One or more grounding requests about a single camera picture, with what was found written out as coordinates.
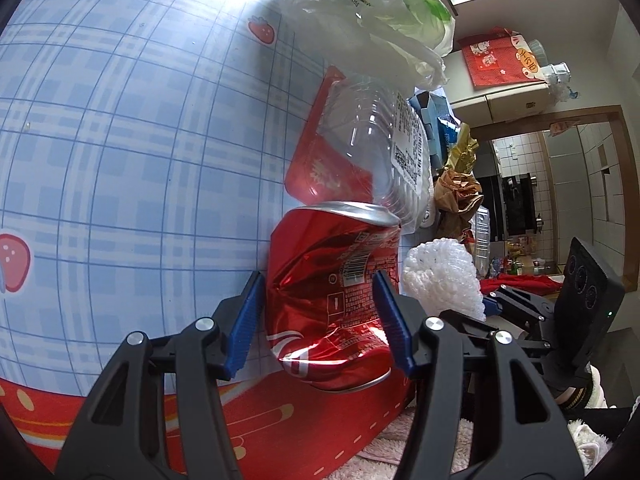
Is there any brown paper bag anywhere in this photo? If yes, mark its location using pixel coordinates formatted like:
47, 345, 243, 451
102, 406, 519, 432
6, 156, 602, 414
434, 168, 484, 240

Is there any crushed red soda can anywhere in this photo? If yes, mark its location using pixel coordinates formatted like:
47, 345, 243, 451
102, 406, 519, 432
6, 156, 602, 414
265, 202, 400, 392

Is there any white green plastic bag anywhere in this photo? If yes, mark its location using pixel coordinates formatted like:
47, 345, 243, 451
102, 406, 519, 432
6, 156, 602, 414
278, 0, 456, 96

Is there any blue carton box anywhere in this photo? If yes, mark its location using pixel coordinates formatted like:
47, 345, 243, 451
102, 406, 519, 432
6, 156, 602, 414
409, 88, 460, 170

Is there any striped white sleeve forearm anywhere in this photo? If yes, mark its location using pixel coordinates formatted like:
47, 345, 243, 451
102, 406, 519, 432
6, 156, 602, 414
555, 364, 639, 474

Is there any black kitchen stove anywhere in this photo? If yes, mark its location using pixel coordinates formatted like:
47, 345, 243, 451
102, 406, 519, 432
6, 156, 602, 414
478, 174, 538, 242

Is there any white foam fruit net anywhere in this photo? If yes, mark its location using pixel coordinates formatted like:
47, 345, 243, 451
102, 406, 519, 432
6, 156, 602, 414
401, 238, 486, 322

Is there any gold foil wrapper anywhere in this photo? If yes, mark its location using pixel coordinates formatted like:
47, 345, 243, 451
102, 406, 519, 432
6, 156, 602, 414
445, 122, 480, 174

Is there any cream refrigerator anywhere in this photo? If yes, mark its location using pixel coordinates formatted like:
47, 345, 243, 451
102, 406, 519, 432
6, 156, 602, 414
444, 39, 570, 128

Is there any clear plastic bottle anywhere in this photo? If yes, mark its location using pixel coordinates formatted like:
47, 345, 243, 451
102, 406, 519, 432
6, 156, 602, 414
318, 76, 437, 234

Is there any red hanging cloth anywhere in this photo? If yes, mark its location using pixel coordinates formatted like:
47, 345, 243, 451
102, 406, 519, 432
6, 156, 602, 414
459, 28, 542, 90

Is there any blue plaid tablecloth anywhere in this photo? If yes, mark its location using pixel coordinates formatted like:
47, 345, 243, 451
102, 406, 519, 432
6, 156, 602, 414
0, 0, 417, 480

